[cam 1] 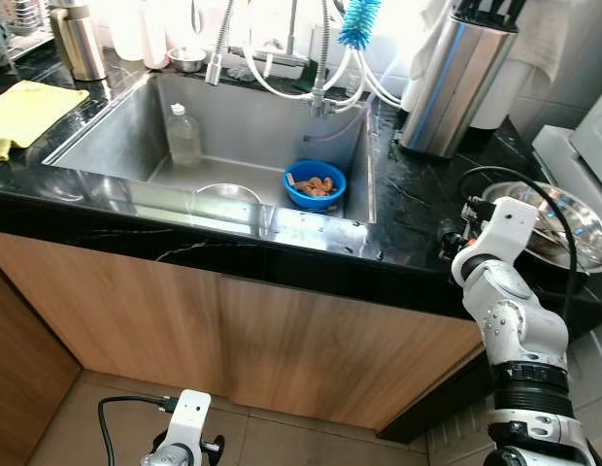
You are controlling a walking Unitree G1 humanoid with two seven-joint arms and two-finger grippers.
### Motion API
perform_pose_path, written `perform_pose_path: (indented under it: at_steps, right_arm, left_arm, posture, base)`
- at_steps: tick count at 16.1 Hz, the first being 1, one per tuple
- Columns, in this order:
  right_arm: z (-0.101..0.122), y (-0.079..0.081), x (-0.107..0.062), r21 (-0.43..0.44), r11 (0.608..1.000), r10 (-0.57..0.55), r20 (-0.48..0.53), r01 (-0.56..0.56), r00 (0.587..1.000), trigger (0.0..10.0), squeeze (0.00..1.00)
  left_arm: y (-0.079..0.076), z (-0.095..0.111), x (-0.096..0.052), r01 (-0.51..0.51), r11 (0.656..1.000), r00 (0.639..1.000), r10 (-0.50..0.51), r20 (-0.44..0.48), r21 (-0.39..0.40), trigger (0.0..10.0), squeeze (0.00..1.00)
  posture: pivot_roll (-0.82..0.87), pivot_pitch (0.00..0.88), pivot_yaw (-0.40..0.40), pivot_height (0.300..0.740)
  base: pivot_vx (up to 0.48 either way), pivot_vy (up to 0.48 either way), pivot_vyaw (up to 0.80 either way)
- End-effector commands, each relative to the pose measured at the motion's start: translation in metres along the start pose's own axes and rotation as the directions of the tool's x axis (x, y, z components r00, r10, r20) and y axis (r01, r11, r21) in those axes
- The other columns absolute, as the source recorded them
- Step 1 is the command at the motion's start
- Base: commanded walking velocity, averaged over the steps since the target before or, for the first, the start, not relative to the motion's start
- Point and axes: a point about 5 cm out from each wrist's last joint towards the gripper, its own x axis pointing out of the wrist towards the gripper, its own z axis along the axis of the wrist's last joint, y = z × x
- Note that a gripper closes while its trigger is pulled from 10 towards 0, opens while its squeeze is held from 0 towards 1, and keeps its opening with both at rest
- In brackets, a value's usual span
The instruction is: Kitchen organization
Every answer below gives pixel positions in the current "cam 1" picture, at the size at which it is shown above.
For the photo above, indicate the small steel bowl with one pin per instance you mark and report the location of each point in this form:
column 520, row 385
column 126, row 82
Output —
column 228, row 192

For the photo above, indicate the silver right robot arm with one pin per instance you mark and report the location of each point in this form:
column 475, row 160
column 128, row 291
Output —
column 519, row 330

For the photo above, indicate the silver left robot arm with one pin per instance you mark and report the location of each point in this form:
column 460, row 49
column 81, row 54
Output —
column 170, row 456

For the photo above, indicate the large steel basin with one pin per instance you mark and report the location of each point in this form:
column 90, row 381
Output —
column 583, row 223

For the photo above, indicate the white washing machine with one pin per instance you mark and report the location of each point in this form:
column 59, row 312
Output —
column 558, row 160

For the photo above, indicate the blue plastic bowl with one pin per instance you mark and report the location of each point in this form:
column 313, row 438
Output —
column 316, row 202

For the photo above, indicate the brown food pieces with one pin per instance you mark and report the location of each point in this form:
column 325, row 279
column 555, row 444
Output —
column 316, row 184

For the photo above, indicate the wooden cabinet door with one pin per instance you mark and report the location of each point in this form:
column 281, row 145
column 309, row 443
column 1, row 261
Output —
column 117, row 311
column 359, row 359

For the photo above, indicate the white water filter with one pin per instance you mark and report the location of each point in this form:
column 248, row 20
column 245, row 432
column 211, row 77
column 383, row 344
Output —
column 505, row 97

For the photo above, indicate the steel knife block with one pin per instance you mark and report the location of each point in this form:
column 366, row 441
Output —
column 451, row 87

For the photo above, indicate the white ribbed appliance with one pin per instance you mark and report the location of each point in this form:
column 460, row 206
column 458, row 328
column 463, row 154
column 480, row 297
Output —
column 597, row 126

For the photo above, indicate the wooden side panel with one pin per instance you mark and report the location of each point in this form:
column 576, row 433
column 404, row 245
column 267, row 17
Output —
column 19, row 369

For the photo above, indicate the steel pull-out faucet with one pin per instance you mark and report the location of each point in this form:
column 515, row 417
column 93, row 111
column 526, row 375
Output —
column 325, row 68

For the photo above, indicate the white hanging towel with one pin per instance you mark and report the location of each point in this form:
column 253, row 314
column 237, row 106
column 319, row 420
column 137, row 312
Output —
column 544, row 39

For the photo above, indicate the stainless steel sink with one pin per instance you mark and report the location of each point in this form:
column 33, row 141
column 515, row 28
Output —
column 262, row 126

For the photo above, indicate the blue bottle brush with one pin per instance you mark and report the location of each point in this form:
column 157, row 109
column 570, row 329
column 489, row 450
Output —
column 359, row 21

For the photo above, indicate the clear plastic bottle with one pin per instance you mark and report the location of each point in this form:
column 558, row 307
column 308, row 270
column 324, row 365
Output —
column 183, row 136

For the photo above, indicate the yellow cleaning cloth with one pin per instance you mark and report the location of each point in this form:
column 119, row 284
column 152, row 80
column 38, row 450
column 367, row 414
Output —
column 29, row 112

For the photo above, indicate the steel thermos jug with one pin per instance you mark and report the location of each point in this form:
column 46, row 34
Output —
column 78, row 44

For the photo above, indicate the metal dish rack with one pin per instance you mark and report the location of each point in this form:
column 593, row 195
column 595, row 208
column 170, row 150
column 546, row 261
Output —
column 10, row 24

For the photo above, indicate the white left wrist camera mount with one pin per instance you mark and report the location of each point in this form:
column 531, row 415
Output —
column 189, row 417

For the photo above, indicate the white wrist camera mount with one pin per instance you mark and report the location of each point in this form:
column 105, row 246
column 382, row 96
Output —
column 500, row 228
column 189, row 417

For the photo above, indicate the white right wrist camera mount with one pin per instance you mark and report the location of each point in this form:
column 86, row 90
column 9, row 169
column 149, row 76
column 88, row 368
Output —
column 500, row 228

